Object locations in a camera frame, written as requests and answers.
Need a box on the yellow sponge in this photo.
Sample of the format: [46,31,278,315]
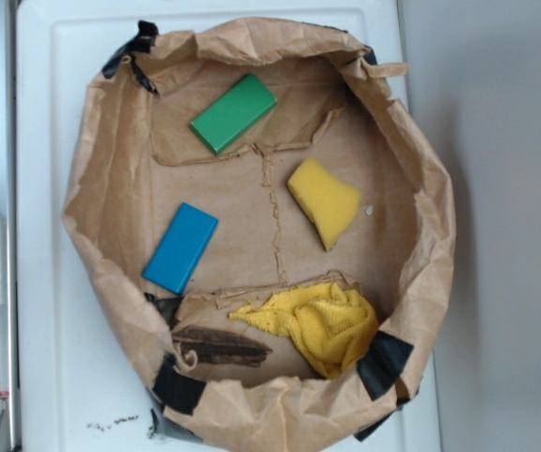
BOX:
[287,157,361,251]

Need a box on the yellow microfiber cloth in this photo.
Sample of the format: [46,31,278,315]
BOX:
[229,282,379,379]

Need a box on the white plastic tray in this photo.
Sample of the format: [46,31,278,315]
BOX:
[14,0,442,452]

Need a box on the blue rectangular block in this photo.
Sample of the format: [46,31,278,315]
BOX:
[142,202,218,295]

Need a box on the green rectangular block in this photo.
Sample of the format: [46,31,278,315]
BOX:
[190,73,278,155]

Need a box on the brown paper bag basin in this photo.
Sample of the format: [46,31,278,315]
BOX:
[63,18,456,451]

